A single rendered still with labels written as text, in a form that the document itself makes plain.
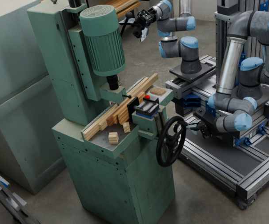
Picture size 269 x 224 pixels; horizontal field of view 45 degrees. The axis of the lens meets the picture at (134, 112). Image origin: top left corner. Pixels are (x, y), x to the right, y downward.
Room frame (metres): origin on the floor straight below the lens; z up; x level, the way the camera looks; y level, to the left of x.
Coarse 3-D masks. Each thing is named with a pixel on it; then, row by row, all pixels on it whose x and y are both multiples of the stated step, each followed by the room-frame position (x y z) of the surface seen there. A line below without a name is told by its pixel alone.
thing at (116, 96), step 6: (108, 84) 1.57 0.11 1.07; (102, 90) 1.54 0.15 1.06; (108, 90) 1.51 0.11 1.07; (114, 90) 1.50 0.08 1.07; (120, 90) 1.49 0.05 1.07; (102, 96) 1.54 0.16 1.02; (108, 96) 1.51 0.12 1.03; (114, 96) 1.48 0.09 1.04; (120, 96) 1.47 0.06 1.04; (120, 102) 1.47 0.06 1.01
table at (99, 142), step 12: (156, 96) 1.61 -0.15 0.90; (168, 96) 1.61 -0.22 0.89; (168, 120) 1.42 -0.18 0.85; (96, 132) 1.38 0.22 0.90; (108, 132) 1.36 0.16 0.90; (120, 132) 1.34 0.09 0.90; (132, 132) 1.33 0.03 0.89; (144, 132) 1.34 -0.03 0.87; (156, 132) 1.33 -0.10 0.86; (96, 144) 1.28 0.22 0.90; (108, 144) 1.26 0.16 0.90; (120, 144) 1.25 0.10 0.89; (108, 156) 1.23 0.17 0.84
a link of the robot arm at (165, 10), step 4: (164, 0) 1.80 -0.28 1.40; (156, 4) 1.76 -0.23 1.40; (160, 4) 1.75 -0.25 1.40; (164, 4) 1.76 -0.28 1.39; (168, 4) 1.78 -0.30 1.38; (160, 8) 1.72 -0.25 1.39; (164, 8) 1.74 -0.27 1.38; (168, 8) 1.76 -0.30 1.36; (164, 12) 1.73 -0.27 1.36; (168, 12) 1.76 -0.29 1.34; (164, 16) 1.74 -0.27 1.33; (168, 16) 1.76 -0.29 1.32
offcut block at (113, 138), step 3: (111, 132) 1.30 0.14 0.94; (114, 132) 1.30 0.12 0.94; (111, 135) 1.28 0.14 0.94; (114, 135) 1.27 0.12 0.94; (117, 135) 1.29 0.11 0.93; (108, 138) 1.27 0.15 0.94; (111, 138) 1.26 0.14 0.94; (114, 138) 1.26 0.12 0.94; (117, 138) 1.28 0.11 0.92; (111, 141) 1.26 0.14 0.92; (114, 141) 1.26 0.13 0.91; (117, 141) 1.26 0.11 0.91
